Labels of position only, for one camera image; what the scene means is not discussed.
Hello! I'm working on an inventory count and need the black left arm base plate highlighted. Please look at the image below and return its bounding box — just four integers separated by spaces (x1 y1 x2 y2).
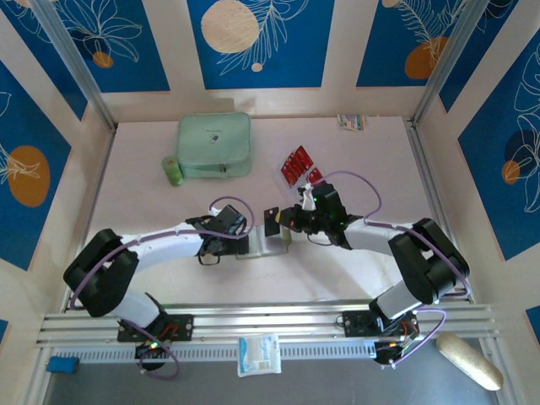
116 314 195 343

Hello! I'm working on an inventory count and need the aluminium corner post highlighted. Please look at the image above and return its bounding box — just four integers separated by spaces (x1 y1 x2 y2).
29 0 118 132
411 0 486 127

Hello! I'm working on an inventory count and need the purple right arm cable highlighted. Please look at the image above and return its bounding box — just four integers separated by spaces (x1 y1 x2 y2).
314 170 473 370

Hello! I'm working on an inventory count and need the mint green zip pouch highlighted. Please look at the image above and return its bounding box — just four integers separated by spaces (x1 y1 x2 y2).
175 111 254 179

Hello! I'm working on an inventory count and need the green roll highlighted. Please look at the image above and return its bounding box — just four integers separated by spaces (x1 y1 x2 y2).
161 154 185 187

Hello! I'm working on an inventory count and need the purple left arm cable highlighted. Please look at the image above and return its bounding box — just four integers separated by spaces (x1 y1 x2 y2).
69 195 256 380

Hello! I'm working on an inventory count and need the black credit card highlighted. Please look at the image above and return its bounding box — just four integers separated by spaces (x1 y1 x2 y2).
262 205 282 238

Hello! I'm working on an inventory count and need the beige oblong loaf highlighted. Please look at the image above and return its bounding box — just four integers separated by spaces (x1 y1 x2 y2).
435 332 505 392

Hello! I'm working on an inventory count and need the blue cloth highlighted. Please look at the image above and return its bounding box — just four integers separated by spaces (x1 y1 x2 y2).
46 356 80 375

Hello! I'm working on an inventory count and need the printed leaflet pack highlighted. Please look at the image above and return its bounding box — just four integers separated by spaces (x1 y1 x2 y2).
337 112 367 132

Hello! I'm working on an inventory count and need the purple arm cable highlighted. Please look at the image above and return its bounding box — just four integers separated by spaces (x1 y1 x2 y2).
69 195 256 380
314 170 473 370

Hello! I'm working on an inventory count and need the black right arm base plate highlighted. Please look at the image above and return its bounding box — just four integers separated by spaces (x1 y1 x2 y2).
342 310 419 338

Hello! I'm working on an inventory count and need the clear plastic card tray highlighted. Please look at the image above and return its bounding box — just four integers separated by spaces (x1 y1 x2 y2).
273 144 337 202

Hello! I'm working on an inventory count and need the black controller board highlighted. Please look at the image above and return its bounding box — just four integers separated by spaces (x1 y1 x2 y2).
373 339 421 369
133 339 170 372

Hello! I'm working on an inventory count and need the white wipes packet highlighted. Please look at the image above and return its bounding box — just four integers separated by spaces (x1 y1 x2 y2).
236 332 283 378

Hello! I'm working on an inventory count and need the slotted grey cable duct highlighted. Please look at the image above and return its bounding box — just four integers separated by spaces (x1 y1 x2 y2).
52 342 379 365

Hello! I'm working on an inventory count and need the aluminium side rail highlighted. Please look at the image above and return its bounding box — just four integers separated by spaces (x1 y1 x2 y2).
403 119 473 303
61 126 117 313

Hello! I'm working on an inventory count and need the aluminium rail frame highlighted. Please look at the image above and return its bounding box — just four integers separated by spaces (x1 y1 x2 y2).
35 298 498 350

